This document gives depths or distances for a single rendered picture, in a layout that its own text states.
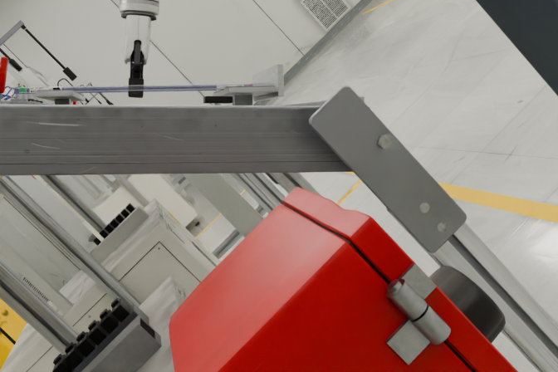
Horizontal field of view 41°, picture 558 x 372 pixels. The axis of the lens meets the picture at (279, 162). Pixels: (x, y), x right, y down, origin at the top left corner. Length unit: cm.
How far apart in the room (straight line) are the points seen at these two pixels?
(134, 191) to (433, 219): 503
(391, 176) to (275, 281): 40
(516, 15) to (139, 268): 127
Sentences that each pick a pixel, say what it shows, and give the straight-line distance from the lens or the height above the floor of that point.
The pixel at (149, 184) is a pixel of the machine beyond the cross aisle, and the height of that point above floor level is 48.
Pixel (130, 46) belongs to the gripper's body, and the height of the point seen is 98.
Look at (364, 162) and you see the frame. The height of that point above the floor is 70.
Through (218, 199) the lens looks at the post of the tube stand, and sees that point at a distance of 165.
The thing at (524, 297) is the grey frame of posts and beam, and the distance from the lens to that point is 75.
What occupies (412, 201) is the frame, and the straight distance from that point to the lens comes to 69.
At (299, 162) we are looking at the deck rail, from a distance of 70.
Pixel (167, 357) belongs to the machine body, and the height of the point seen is 62.
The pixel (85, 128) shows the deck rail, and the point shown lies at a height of 89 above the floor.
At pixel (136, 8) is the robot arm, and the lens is 164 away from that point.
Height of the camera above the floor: 86
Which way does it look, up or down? 9 degrees down
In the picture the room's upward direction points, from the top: 44 degrees counter-clockwise
